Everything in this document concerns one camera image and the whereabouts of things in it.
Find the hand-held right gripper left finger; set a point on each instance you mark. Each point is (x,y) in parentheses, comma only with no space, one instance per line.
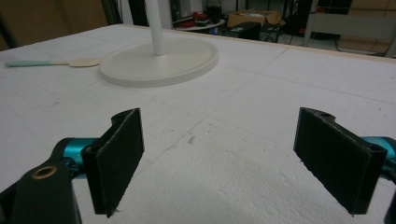
(115,161)

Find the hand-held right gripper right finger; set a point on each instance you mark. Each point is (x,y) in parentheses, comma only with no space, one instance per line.
(336,161)

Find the white round lamp stand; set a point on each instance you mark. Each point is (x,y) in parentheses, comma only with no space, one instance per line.
(155,62)

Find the grey metal bench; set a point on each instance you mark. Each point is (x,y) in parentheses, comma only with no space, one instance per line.
(348,26)

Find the white round side table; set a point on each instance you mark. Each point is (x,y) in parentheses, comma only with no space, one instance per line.
(199,26)

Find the black box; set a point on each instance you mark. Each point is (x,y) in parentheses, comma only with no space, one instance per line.
(244,30)

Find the cardboard box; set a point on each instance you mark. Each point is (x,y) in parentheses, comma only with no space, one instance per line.
(252,17)

